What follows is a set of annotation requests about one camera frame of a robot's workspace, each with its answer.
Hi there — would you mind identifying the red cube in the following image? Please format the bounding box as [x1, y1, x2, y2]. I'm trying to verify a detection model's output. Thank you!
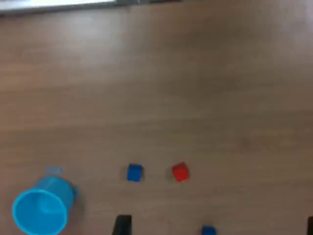
[171, 161, 190, 183]

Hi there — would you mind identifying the blue plastic cup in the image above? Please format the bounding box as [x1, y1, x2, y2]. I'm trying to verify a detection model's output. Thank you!
[11, 176, 75, 235]

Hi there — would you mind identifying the light blue tape piece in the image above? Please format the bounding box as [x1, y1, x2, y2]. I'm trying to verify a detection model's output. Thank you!
[45, 166, 63, 176]

